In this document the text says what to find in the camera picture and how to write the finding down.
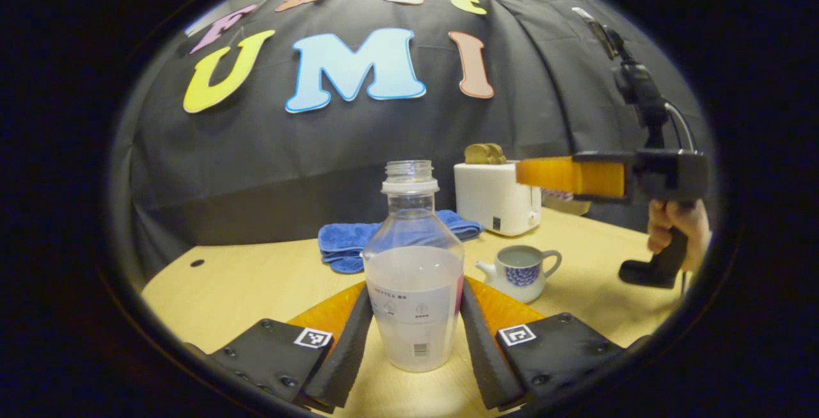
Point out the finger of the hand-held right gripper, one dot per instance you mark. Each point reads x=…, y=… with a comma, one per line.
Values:
x=556, y=178

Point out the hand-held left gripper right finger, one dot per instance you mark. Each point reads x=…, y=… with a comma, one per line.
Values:
x=483, y=354

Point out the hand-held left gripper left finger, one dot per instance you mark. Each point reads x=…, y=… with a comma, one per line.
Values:
x=349, y=354

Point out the white blue patterned teacup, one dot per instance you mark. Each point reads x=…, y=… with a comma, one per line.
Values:
x=521, y=280

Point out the clear plastic water bottle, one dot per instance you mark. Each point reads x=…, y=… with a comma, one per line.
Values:
x=413, y=277

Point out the white toaster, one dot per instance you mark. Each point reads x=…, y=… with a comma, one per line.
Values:
x=492, y=203

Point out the blue folded towel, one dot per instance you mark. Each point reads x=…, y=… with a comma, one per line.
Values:
x=342, y=242

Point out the black backdrop cloth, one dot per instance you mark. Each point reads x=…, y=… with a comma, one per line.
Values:
x=256, y=168

